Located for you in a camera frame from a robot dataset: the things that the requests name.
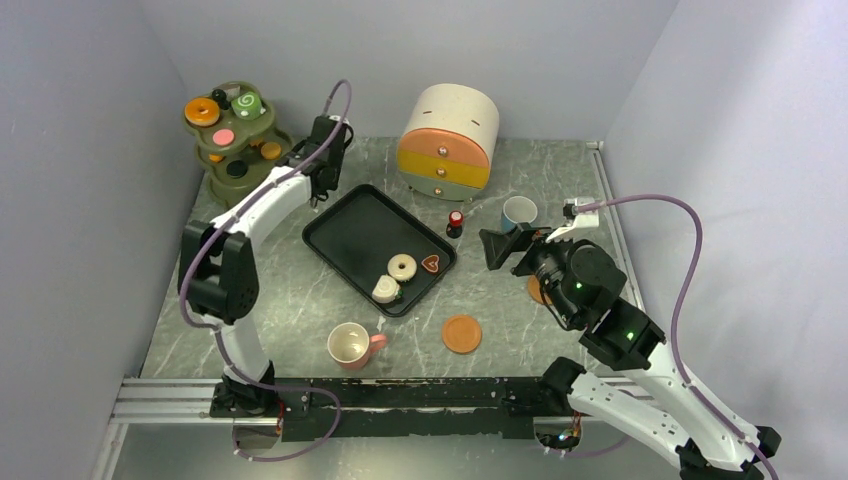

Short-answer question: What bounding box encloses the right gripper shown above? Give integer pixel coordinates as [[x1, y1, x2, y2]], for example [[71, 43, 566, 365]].
[[479, 220, 581, 325]]

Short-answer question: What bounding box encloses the tan round biscuit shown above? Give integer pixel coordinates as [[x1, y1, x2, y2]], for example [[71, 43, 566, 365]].
[[260, 142, 282, 160]]

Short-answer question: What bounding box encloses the brown heart cookie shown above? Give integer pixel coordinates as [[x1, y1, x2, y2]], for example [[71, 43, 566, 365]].
[[421, 254, 441, 275]]

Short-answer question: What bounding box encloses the black round cookie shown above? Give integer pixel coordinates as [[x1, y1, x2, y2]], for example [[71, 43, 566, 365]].
[[226, 160, 249, 179]]

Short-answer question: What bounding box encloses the white glazed donut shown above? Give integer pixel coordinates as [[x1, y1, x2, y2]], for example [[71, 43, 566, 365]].
[[387, 253, 418, 283]]

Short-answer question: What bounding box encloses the green swirl roll cake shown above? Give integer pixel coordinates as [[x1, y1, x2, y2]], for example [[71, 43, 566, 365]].
[[230, 91, 266, 121]]

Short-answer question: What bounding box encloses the pink round cookie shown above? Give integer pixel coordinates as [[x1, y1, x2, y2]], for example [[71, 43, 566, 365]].
[[212, 128, 235, 147]]

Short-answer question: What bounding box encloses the brown chocolate round cookie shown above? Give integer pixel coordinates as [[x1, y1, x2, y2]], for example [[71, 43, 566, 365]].
[[221, 83, 241, 97]]

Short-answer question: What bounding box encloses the orange glazed donut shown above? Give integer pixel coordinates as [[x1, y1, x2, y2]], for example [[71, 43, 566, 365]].
[[183, 97, 221, 128]]

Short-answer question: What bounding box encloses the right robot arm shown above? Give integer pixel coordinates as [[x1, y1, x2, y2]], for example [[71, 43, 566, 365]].
[[479, 223, 781, 479]]

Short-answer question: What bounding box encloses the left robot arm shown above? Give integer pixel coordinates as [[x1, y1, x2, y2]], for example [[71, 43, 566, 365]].
[[178, 115, 354, 416]]

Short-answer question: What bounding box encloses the blue mug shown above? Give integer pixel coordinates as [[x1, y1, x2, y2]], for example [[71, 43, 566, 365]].
[[501, 196, 538, 233]]

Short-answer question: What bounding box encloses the red and black stamp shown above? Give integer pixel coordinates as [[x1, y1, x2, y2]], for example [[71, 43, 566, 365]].
[[446, 210, 464, 239]]

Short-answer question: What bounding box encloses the orange round coaster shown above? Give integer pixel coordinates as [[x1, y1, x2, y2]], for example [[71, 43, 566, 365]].
[[441, 315, 483, 354], [527, 275, 552, 306]]

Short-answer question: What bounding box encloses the black rectangular baking tray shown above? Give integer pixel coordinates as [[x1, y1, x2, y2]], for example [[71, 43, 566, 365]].
[[302, 184, 457, 318]]

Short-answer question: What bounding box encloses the green three-tier serving stand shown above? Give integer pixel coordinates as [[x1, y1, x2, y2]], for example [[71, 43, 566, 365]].
[[183, 81, 294, 209]]

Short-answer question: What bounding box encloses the round three-drawer mini cabinet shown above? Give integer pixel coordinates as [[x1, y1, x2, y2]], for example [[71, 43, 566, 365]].
[[396, 83, 500, 202]]

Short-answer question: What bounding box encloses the pink mug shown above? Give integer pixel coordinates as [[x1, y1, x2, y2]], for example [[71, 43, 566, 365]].
[[326, 322, 388, 370]]

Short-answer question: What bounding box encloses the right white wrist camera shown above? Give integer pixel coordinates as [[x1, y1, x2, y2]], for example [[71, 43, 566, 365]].
[[545, 197, 600, 244]]

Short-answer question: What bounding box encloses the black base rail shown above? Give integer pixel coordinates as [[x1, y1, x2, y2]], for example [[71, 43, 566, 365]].
[[209, 357, 585, 442]]

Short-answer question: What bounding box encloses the aluminium frame rail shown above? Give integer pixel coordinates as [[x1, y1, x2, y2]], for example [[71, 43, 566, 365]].
[[91, 378, 275, 479]]

